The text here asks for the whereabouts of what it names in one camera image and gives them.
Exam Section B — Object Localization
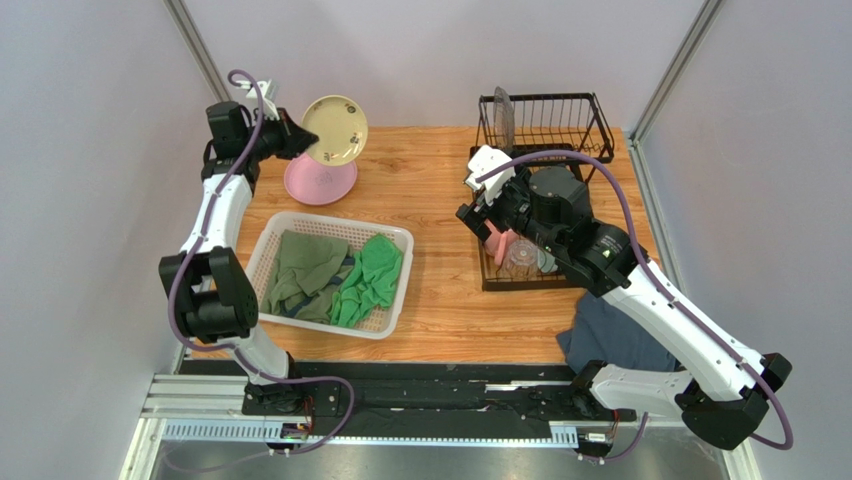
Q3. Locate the light green bowl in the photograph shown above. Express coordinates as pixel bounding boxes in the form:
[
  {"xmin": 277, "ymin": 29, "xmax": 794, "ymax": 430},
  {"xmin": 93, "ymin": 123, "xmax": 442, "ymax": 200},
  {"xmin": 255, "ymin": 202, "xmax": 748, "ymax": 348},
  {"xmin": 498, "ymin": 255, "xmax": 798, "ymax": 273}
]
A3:
[{"xmin": 537, "ymin": 247, "xmax": 560, "ymax": 274}]

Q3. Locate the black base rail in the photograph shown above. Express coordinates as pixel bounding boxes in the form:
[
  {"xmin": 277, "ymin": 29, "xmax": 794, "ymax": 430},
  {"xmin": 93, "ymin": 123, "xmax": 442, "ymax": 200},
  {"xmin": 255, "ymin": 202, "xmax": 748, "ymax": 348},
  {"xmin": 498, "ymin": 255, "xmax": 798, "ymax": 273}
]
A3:
[{"xmin": 179, "ymin": 359, "xmax": 639, "ymax": 440}]

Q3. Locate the black wire dish rack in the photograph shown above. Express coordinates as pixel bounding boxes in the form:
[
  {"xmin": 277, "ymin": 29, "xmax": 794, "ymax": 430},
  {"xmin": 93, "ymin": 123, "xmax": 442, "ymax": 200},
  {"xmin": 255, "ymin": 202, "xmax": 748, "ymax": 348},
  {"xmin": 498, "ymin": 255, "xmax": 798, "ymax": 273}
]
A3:
[{"xmin": 469, "ymin": 91, "xmax": 615, "ymax": 292}]

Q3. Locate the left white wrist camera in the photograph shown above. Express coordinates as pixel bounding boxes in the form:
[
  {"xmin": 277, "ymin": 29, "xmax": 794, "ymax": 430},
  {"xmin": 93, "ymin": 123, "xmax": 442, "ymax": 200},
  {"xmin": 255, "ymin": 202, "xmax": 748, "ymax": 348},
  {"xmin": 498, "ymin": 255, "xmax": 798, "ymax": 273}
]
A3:
[{"xmin": 242, "ymin": 79, "xmax": 280, "ymax": 121}]

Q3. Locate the aluminium frame rail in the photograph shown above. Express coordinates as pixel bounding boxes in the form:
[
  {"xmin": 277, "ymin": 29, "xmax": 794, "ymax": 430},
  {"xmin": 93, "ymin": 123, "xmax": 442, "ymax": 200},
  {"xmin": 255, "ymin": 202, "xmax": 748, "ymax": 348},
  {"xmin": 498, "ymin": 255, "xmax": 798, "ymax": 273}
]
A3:
[{"xmin": 124, "ymin": 360, "xmax": 768, "ymax": 478}]

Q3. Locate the dark blue cloth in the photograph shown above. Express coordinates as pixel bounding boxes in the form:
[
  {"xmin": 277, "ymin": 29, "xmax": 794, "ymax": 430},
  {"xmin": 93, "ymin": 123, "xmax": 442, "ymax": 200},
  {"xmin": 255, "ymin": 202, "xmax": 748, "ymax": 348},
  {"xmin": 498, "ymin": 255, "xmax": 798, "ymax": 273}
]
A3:
[{"xmin": 556, "ymin": 293, "xmax": 678, "ymax": 373}]

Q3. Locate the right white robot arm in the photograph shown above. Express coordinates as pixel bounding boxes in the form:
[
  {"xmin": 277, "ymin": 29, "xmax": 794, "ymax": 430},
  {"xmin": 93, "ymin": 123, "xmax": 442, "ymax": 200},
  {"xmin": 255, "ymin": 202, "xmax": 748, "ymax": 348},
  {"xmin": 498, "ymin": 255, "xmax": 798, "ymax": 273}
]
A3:
[{"xmin": 457, "ymin": 167, "xmax": 792, "ymax": 450}]

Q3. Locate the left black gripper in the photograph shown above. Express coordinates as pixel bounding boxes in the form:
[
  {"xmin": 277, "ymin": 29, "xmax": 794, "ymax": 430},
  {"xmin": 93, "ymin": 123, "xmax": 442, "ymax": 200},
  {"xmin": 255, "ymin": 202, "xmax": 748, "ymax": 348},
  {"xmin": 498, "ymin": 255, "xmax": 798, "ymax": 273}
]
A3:
[{"xmin": 241, "ymin": 109, "xmax": 317, "ymax": 164}]

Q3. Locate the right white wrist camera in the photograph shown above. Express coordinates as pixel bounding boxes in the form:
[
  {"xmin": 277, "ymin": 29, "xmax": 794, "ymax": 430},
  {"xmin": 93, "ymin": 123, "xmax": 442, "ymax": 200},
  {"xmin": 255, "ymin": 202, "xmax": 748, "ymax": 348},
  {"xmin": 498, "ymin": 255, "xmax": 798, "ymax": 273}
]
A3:
[{"xmin": 464, "ymin": 145, "xmax": 516, "ymax": 206}]

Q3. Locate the pink plate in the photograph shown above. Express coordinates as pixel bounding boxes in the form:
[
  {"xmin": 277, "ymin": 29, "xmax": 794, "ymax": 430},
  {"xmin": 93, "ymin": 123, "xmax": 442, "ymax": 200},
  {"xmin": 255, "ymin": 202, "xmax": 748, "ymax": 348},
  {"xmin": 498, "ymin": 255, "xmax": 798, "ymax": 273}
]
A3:
[{"xmin": 283, "ymin": 154, "xmax": 358, "ymax": 206}]

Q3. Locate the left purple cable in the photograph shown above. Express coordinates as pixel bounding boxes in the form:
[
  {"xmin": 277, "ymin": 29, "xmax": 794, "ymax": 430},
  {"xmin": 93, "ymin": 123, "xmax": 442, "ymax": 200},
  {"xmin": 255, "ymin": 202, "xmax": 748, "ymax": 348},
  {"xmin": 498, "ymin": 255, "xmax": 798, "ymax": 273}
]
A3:
[{"xmin": 166, "ymin": 69, "xmax": 357, "ymax": 457}]

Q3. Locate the clear glass cup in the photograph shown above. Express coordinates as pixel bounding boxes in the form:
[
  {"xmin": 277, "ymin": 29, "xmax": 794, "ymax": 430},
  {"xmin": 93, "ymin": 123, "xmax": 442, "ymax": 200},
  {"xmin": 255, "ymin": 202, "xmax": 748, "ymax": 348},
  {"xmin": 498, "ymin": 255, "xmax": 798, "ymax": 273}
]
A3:
[{"xmin": 500, "ymin": 239, "xmax": 540, "ymax": 281}]

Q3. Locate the olive green cloth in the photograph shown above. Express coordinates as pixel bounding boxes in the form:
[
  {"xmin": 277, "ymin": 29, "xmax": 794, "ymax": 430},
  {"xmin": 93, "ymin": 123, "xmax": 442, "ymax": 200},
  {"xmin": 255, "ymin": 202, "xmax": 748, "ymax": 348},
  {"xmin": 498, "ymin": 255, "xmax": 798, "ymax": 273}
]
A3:
[{"xmin": 260, "ymin": 230, "xmax": 355, "ymax": 325}]

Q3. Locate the cream patterned plate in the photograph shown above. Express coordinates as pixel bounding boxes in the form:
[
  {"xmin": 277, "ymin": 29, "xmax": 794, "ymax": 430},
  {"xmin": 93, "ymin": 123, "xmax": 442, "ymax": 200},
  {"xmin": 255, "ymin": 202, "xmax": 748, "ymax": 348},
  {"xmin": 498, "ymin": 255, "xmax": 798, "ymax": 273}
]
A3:
[{"xmin": 301, "ymin": 95, "xmax": 369, "ymax": 167}]

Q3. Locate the clear glass plate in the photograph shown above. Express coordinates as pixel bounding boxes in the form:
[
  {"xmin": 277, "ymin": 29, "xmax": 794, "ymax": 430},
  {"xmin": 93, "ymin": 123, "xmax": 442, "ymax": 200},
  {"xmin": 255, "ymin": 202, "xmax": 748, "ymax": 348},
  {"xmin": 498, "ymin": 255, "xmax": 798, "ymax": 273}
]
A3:
[{"xmin": 494, "ymin": 86, "xmax": 515, "ymax": 153}]

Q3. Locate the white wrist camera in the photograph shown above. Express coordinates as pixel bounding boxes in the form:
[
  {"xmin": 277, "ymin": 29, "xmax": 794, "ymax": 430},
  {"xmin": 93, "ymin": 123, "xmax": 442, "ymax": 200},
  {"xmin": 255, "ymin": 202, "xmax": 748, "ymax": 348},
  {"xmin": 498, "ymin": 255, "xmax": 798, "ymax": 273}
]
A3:
[
  {"xmin": 464, "ymin": 145, "xmax": 516, "ymax": 206},
  {"xmin": 242, "ymin": 79, "xmax": 280, "ymax": 121}
]

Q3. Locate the pink mug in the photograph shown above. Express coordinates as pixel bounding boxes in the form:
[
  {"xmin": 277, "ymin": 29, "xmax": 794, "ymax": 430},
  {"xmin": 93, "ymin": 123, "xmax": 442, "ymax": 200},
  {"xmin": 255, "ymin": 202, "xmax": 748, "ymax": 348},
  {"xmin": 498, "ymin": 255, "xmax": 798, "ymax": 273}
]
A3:
[{"xmin": 483, "ymin": 220, "xmax": 519, "ymax": 267}]

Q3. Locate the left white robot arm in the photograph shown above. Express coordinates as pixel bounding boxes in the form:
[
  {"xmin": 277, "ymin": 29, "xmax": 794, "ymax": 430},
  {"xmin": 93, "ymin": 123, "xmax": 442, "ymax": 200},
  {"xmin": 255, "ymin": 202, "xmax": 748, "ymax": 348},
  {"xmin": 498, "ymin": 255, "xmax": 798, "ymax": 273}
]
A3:
[{"xmin": 158, "ymin": 101, "xmax": 318, "ymax": 415}]

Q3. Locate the white plastic basket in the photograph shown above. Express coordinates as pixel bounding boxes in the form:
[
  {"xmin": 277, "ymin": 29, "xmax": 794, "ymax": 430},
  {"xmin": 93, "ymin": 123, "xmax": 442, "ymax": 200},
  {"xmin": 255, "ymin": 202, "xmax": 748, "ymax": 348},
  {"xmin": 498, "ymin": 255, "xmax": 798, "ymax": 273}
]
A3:
[{"xmin": 245, "ymin": 211, "xmax": 414, "ymax": 340}]

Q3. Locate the bright green cloth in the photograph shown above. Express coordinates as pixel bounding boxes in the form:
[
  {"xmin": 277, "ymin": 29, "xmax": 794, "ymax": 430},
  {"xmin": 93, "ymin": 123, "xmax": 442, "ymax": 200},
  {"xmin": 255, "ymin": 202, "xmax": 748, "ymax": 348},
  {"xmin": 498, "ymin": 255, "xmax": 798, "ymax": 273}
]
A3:
[{"xmin": 330, "ymin": 234, "xmax": 403, "ymax": 328}]

